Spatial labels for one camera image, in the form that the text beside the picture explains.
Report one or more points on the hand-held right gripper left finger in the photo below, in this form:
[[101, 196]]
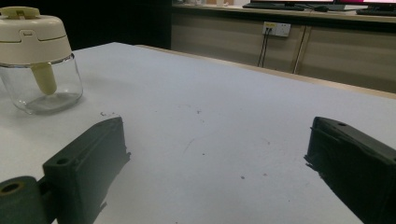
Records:
[[84, 161]]

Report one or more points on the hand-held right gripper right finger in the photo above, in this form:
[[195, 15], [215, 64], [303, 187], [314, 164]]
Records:
[[358, 161]]

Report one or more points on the glass jar with cream lid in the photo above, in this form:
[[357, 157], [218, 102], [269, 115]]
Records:
[[34, 43]]

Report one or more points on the black keyboard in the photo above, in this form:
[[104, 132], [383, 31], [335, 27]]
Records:
[[274, 6], [376, 11]]

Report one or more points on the black computer mouse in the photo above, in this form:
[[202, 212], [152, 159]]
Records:
[[321, 8]]

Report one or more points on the wooden counter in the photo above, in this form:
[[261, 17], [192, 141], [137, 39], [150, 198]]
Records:
[[218, 11]]

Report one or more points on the white wall socket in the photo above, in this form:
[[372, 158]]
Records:
[[278, 29]]

